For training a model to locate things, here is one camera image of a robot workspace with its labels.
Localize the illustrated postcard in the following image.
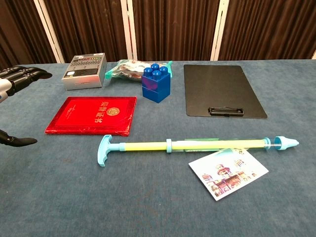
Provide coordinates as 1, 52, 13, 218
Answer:
188, 147, 270, 202

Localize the red certificate folder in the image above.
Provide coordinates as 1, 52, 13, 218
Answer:
44, 95, 138, 137

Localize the yellow plastic tube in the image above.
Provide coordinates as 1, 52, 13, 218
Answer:
97, 134, 267, 168

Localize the blue tablecloth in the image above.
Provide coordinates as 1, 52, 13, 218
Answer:
0, 58, 316, 237

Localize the clear plastic bag with items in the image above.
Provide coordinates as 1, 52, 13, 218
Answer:
105, 59, 173, 81

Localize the silver calculator box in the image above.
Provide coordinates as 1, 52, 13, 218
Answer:
61, 52, 108, 91

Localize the brown pleated curtain panel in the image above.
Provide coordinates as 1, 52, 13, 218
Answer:
218, 0, 316, 61
43, 0, 129, 62
0, 0, 58, 72
132, 0, 221, 62

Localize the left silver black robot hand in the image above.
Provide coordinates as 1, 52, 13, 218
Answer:
0, 65, 53, 148

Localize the black clipboard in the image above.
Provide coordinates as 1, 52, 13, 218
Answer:
183, 64, 269, 119

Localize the blue building brick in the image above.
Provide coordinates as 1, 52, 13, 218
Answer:
142, 83, 171, 104
141, 63, 171, 92

